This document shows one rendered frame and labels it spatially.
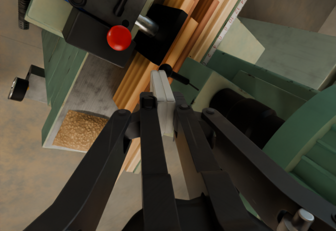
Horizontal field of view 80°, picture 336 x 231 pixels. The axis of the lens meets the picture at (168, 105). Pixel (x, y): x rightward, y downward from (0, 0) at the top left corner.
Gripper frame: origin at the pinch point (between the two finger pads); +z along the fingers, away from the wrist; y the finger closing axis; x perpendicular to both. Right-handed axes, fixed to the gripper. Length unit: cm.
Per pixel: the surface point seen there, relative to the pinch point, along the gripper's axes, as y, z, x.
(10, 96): -34, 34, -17
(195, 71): 6.7, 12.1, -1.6
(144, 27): -0.9, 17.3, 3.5
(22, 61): -62, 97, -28
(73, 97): -14.0, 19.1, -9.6
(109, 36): -5.3, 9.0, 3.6
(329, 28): 206, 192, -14
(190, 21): 7.3, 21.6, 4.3
